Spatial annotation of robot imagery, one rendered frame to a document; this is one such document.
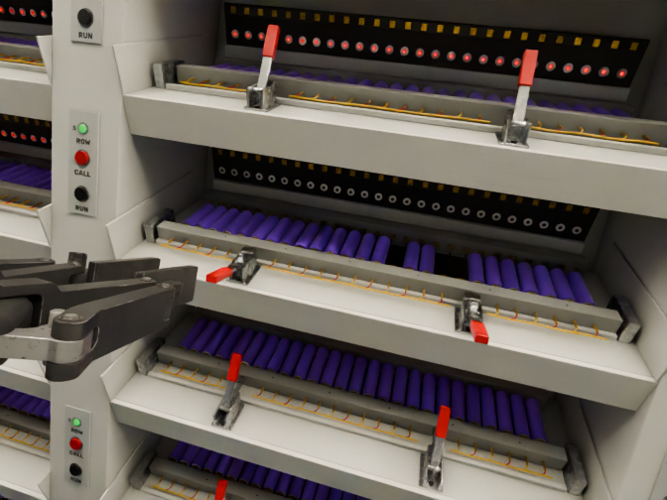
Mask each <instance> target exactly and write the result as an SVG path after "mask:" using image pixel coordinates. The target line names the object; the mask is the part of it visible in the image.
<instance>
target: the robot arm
mask: <svg viewBox="0 0 667 500"><path fill-rule="evenodd" d="M86 260H87V254H85V253H80V252H69V253H68V259H67V263H62V264H56V261H55V260H53V259H50V258H48V257H41V258H34V259H0V366H1V365H2V364H4V363H5V362H6V361H7V360H8V359H9V358H12V359H26V360H41V361H43V365H44V366H46V373H45V378H46V379H47V380H50V381H52V382H65V381H70V380H73V379H76V378H77V377H78V376H79V375H80V374H81V373H82V372H83V371H84V370H85V369H86V367H87V366H88V365H89V364H90V363H91V362H92V361H94V360H96V359H98V358H100V357H102V356H104V355H106V354H108V353H111V352H113V351H115V350H117V349H119V348H121V347H123V346H125V345H128V344H130V343H132V342H134V341H136V340H138V339H140V338H142V337H145V336H147V335H149V334H151V333H153V332H155V331H157V330H160V329H162V328H164V327H166V326H168V325H170V321H171V315H172V308H173V307H175V306H178V305H182V304H185V303H189V302H191V301H192V300H193V299H194V293H195V287H196V281H197V275H198V269H199V267H198V266H193V265H187V266H178V267H170V268H162V269H160V263H161V259H159V258H156V257H144V258H129V259H115V260H101V261H89V263H88V268H87V269H85V267H86Z"/></svg>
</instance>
